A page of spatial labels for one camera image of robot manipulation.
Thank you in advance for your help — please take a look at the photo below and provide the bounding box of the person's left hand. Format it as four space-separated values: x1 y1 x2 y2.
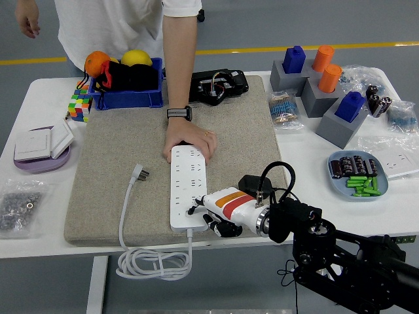
162 117 219 166

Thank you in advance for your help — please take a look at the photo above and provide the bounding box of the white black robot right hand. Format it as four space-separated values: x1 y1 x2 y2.
187 186 263 239

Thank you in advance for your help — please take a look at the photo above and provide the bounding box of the person's right hand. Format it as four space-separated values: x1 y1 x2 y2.
14 0 41 39

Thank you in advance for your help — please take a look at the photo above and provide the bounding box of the black plug adapter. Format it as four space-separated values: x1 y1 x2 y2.
238 174 273 200

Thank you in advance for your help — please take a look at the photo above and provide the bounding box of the white power strip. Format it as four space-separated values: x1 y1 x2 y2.
170 145 210 233

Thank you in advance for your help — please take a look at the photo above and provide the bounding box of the thin black adapter cord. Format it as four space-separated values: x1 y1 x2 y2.
272 186 299 314

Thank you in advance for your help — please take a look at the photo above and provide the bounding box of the white power cord with plug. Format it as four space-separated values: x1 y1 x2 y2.
116 163 194 281

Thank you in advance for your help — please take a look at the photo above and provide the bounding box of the black grey wristwatch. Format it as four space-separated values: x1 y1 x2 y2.
166 105 193 121

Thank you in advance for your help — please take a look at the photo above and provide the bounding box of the grey-brown mat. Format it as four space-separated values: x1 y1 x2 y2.
63 75 297 247

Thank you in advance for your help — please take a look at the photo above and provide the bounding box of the blue plastic bin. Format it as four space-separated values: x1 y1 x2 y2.
87 58 164 111

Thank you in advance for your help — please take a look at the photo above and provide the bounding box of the orange fruit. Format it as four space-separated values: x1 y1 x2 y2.
84 50 112 79

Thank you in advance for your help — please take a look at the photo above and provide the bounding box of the person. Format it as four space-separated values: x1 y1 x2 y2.
54 0 203 71

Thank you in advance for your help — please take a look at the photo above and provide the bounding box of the large yellow lemon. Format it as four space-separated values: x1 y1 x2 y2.
120 49 154 67

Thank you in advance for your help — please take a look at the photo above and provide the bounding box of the bag of blue tan resistors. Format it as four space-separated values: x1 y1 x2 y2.
268 91 305 131

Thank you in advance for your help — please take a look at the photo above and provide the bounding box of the large colourful puzzle cube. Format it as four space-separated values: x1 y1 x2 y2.
67 94 94 124

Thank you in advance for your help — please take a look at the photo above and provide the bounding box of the grey block holder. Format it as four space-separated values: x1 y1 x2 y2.
301 77 344 118
270 60 315 93
316 96 369 150

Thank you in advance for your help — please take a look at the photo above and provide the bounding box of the light blue plate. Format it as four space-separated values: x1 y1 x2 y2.
327 150 390 202

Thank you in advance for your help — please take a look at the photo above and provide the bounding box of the blue square peg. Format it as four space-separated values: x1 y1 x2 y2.
282 45 306 75
334 90 366 124

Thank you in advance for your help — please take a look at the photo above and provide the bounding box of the purple tray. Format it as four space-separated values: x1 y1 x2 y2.
12 126 72 174

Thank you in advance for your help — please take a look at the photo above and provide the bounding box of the white table leg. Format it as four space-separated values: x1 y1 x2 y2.
85 255 109 314

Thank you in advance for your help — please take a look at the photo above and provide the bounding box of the bag of black capacitors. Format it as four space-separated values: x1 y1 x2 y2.
365 84 393 119

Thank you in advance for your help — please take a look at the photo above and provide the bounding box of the bag of metal nuts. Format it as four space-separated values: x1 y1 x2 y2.
0 179 50 239

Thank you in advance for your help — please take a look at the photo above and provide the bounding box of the black electronic device with wires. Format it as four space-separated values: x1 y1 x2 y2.
188 68 249 107

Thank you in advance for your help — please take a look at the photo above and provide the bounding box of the black and red drawstring pouch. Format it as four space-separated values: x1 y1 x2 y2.
81 60 160 111

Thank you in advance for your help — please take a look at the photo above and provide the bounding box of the white wall switch panel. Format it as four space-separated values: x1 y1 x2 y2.
14 129 52 162
49 118 75 160

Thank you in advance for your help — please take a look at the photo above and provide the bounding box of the white wall socket panel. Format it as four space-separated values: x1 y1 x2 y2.
381 152 419 179

